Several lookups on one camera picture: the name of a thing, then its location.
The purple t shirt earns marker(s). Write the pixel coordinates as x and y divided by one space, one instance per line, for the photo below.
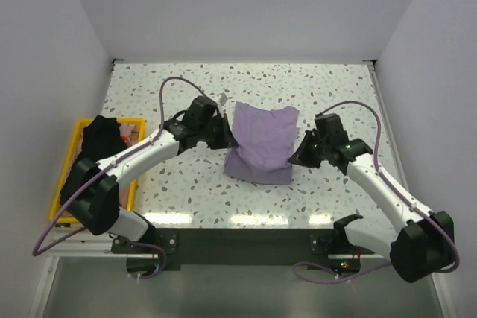
265 143

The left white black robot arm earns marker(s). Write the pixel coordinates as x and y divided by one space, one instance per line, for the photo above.
92 190

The yellow plastic tray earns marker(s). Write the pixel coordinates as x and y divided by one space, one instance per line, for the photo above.
59 199

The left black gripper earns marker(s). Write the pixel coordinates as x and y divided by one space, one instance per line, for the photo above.
226 140

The black t shirt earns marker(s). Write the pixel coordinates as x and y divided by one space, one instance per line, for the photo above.
99 140

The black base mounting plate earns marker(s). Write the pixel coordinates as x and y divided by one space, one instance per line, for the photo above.
176 248

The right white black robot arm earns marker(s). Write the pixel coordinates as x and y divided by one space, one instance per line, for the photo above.
424 239

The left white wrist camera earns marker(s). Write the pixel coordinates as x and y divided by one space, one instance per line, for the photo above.
221 101

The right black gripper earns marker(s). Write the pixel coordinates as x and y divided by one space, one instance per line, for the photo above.
300 156

